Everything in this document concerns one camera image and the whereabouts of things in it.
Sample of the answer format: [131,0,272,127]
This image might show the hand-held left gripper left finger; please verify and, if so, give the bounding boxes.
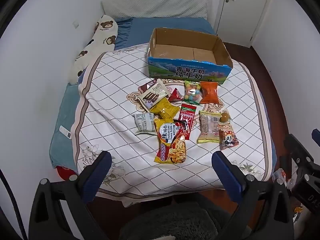
[29,151,120,240]

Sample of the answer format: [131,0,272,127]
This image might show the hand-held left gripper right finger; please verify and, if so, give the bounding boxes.
[212,151,294,240]

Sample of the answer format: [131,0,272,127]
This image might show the colourful candy bag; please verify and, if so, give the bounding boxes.
[183,80,202,105]

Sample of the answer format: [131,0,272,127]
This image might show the brown snack packet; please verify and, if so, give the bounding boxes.
[138,79,157,93]

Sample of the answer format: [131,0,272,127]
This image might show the cardboard box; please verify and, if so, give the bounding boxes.
[147,27,233,82]

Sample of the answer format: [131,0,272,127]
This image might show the white plastic bag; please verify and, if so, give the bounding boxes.
[272,168,293,188]

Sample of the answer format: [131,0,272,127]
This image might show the red object under bed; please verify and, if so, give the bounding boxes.
[56,165,79,181]

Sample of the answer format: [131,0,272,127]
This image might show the panda print snack packet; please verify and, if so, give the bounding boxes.
[218,122,240,151]

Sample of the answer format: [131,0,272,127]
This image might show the clear pastry packet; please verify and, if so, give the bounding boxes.
[197,110,222,144]

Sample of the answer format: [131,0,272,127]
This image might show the white remote control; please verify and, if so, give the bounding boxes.
[59,126,72,140]

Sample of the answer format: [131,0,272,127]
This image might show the clear packet of yellow balls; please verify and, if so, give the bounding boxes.
[219,108,231,124]

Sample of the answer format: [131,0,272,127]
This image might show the instant noodle packet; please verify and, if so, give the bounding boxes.
[153,118,188,165]

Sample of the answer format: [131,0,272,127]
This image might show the red and green packet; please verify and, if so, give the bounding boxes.
[178,103,197,140]

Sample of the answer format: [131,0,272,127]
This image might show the grey fluffy cloth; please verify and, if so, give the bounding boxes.
[119,194,233,240]

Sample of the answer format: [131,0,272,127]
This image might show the teal plush blanket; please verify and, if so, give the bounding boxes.
[49,83,85,170]

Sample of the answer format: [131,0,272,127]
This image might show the silver grey snack packet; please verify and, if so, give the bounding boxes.
[134,112,156,136]

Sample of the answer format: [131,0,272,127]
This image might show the white quilted floral blanket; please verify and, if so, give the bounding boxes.
[71,42,272,207]

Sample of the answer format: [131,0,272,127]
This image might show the orange snack packet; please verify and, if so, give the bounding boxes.
[200,81,221,105]

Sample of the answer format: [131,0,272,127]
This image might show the yellow snack packet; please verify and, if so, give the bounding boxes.
[149,97,179,119]

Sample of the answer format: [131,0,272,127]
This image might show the small red snack packet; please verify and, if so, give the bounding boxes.
[168,88,183,103]

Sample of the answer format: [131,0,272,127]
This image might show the white chocolate stick biscuit packet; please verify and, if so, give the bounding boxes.
[138,80,168,109]

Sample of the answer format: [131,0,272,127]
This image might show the bear print pillow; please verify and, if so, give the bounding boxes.
[69,14,119,85]

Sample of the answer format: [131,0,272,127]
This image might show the white door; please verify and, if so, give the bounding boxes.
[215,0,272,48]

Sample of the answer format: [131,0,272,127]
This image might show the grey pillow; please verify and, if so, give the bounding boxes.
[101,0,208,20]

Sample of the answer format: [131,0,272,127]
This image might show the black cable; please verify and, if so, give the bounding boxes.
[0,167,28,240]

